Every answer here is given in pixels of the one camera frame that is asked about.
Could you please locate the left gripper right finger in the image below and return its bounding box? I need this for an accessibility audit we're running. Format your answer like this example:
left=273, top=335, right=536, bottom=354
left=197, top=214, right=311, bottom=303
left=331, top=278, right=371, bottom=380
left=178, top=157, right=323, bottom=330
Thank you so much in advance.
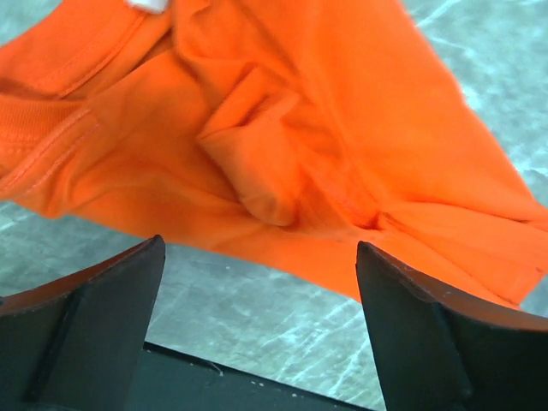
left=356, top=242, right=547, bottom=411

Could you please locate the black base beam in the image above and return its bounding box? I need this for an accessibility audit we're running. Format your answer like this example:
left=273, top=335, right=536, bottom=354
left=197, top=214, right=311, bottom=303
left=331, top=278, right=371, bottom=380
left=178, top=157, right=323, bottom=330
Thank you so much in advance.
left=125, top=342, right=361, bottom=411

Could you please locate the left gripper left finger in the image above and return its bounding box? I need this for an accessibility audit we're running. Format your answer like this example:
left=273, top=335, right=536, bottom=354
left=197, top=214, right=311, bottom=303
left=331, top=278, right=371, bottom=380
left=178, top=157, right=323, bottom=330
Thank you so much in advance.
left=1, top=235, right=165, bottom=410

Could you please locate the orange t shirt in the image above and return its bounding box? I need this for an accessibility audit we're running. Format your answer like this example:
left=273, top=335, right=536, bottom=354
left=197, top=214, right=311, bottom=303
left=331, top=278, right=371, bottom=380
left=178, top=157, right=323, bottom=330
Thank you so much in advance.
left=1, top=1, right=547, bottom=307

